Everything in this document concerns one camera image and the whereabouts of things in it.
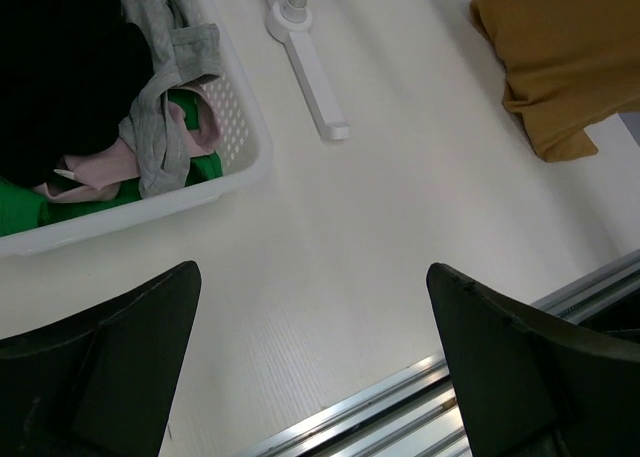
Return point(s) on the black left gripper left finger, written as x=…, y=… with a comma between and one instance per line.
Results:
x=100, y=382

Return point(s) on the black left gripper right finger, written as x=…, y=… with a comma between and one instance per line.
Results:
x=528, y=383

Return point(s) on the green tank top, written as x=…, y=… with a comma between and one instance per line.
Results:
x=23, y=209

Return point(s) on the pink tank top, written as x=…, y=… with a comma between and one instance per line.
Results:
x=98, y=177

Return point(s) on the black tank top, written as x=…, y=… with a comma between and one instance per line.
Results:
x=70, y=70

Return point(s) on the grey tank top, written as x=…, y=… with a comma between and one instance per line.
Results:
x=184, y=48

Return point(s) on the brown tank top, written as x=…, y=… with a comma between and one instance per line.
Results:
x=568, y=64

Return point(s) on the white plastic basket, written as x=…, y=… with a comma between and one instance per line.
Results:
x=246, y=156

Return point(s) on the white metal clothes rack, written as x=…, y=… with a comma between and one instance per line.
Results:
x=289, y=22

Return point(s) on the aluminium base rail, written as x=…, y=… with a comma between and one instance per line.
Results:
x=415, y=412

